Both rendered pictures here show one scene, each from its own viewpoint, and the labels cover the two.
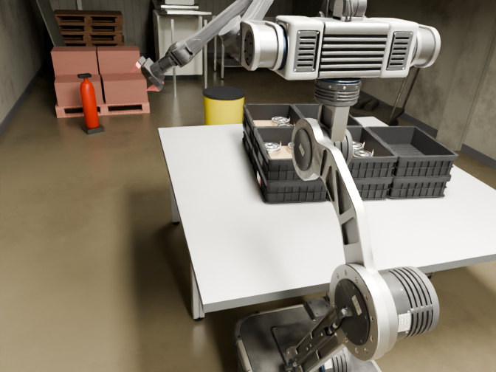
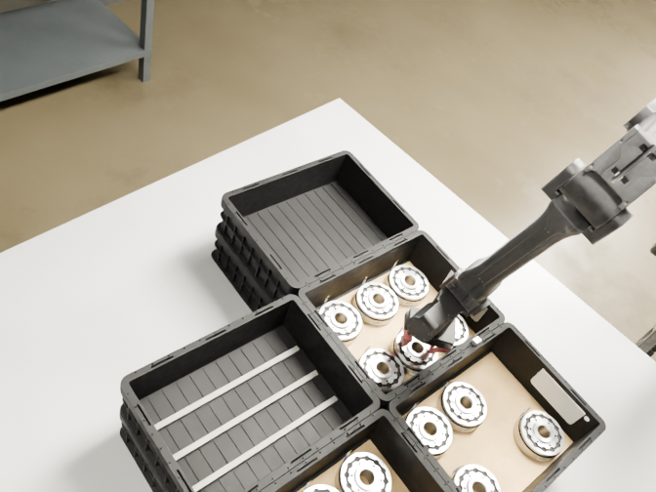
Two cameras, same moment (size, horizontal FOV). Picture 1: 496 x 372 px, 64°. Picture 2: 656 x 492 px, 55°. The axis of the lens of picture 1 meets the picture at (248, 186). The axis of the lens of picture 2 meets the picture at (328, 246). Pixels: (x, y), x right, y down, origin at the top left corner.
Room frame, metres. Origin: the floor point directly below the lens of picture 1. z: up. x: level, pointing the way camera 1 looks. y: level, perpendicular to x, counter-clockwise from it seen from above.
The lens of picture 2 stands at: (2.61, -0.02, 2.00)
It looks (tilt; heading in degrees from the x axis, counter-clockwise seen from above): 48 degrees down; 224
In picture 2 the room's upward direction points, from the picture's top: 23 degrees clockwise
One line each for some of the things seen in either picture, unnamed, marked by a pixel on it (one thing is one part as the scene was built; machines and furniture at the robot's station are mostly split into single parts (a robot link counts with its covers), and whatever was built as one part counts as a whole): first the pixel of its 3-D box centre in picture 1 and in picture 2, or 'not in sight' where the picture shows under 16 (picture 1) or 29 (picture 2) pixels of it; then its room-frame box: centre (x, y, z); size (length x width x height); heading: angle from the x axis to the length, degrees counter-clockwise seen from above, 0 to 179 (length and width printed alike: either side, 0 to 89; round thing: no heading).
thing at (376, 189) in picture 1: (345, 172); not in sight; (1.83, -0.49, 0.76); 0.40 x 0.30 x 0.12; 10
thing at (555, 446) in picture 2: not in sight; (542, 432); (1.65, -0.14, 0.86); 0.10 x 0.10 x 0.01
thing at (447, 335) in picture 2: not in sight; (435, 320); (1.82, -0.41, 0.98); 0.10 x 0.07 x 0.07; 144
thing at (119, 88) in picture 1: (100, 80); not in sight; (4.96, 1.90, 0.34); 1.12 x 0.80 x 0.68; 105
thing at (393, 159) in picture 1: (350, 142); (403, 308); (1.83, -0.49, 0.92); 0.40 x 0.30 x 0.02; 10
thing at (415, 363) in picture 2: not in sight; (416, 348); (1.82, -0.41, 0.86); 0.10 x 0.10 x 0.01
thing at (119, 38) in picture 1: (90, 38); not in sight; (7.39, 2.92, 0.43); 1.16 x 0.80 x 0.86; 108
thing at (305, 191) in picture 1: (288, 173); not in sight; (1.77, -0.19, 0.76); 0.40 x 0.30 x 0.12; 10
